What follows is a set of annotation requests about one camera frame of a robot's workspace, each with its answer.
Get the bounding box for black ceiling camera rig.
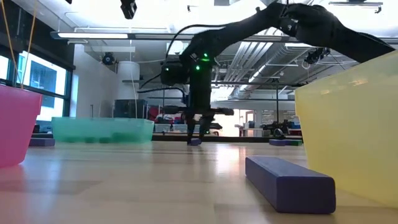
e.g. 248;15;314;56
303;46;331;65

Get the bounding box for yellow translucent plastic bin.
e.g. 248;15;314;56
294;49;398;209

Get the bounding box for teal translucent plastic bin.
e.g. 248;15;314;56
51;116;155;144

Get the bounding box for white round lamp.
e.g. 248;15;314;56
166;40;187;56

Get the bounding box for silver ventilation ducts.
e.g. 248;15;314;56
222;27;315;97

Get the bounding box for long ceiling light bar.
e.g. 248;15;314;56
49;30;398;44

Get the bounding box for black ceiling track fixture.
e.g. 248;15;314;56
328;0;384;14

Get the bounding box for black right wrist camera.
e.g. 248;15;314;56
160;61;190;87

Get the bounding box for white round column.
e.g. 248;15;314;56
116;60;141;102

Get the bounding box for red translucent plastic bin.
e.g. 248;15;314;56
0;84;44;169

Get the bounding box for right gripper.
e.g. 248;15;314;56
164;57;234;144

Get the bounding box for large window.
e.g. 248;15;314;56
0;49;74;125

